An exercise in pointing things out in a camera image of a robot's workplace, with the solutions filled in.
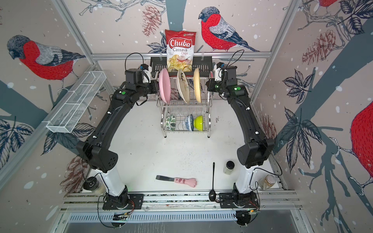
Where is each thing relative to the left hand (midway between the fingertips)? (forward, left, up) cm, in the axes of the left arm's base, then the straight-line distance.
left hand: (159, 82), depth 76 cm
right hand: (+1, -24, -3) cm, 25 cm away
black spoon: (-47, -28, -39) cm, 67 cm away
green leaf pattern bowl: (-3, -3, -32) cm, 32 cm away
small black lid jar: (-36, -37, -29) cm, 59 cm away
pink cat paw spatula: (-41, -17, -38) cm, 58 cm away
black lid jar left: (-43, +32, -29) cm, 61 cm away
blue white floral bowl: (-9, -15, -25) cm, 31 cm away
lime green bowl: (-8, -22, -27) cm, 36 cm away
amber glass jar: (-43, -55, -29) cm, 76 cm away
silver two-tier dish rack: (+8, -8, -28) cm, 30 cm away
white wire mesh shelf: (-13, +50, -11) cm, 52 cm away
